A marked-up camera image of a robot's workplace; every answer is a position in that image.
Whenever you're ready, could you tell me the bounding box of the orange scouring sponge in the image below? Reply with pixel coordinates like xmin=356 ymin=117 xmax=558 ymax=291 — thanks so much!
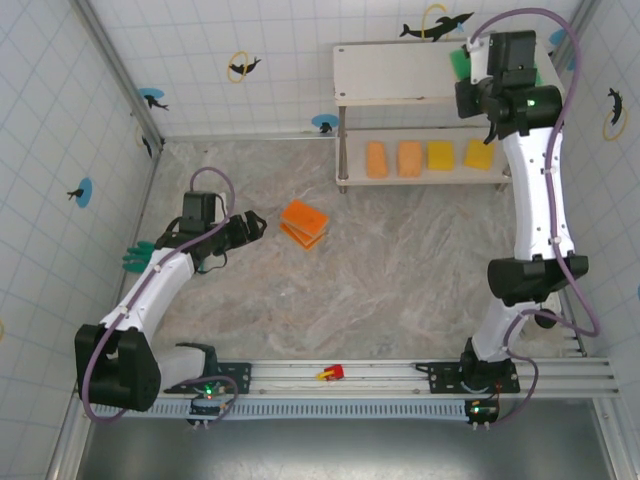
xmin=279 ymin=198 xmax=330 ymax=236
xmin=278 ymin=222 xmax=326 ymax=252

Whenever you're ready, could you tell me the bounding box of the yellow foam sponge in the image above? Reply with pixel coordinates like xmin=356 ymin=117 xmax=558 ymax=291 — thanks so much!
xmin=463 ymin=138 xmax=496 ymax=172
xmin=426 ymin=140 xmax=456 ymax=173

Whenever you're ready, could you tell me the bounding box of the peach porous sponge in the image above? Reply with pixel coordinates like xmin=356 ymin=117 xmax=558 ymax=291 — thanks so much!
xmin=396 ymin=140 xmax=423 ymax=179
xmin=365 ymin=141 xmax=390 ymax=180

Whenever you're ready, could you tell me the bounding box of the white two-tier shelf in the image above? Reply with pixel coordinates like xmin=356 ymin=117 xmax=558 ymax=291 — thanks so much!
xmin=332 ymin=37 xmax=566 ymax=195

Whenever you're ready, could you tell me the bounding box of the green rubber glove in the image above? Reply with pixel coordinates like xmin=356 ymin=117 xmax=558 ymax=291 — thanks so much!
xmin=122 ymin=240 xmax=157 ymax=275

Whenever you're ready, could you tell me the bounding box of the blue circle fish sticker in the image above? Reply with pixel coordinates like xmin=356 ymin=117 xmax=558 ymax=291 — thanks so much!
xmin=310 ymin=113 xmax=340 ymax=135
xmin=66 ymin=177 xmax=94 ymax=209
xmin=137 ymin=87 xmax=170 ymax=112

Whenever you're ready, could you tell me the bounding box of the small red yellow toy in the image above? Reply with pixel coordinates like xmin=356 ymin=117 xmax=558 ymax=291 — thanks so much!
xmin=314 ymin=363 xmax=346 ymax=384

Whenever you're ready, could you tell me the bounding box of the controller board with LED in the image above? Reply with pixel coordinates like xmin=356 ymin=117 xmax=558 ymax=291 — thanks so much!
xmin=463 ymin=397 xmax=501 ymax=432
xmin=187 ymin=382 xmax=227 ymax=432

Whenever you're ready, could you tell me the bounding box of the purple cable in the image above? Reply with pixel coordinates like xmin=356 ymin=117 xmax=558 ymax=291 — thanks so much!
xmin=79 ymin=166 xmax=240 ymax=426
xmin=469 ymin=8 xmax=601 ymax=430

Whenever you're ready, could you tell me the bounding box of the dolphin yellow ring sticker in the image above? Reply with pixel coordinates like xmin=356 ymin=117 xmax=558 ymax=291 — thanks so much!
xmin=133 ymin=123 xmax=154 ymax=160
xmin=227 ymin=49 xmax=263 ymax=84
xmin=602 ymin=87 xmax=629 ymax=142

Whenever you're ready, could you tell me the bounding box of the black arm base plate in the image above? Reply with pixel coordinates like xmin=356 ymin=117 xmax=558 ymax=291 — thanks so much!
xmin=163 ymin=361 xmax=253 ymax=396
xmin=416 ymin=359 xmax=521 ymax=396

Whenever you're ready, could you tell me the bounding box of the long aluminium mounting rail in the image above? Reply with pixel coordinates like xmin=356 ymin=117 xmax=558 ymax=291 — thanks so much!
xmin=73 ymin=356 xmax=621 ymax=400

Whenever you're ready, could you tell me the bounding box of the grey slotted cable duct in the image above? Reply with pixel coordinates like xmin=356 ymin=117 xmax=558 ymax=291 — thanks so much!
xmin=92 ymin=398 xmax=474 ymax=420

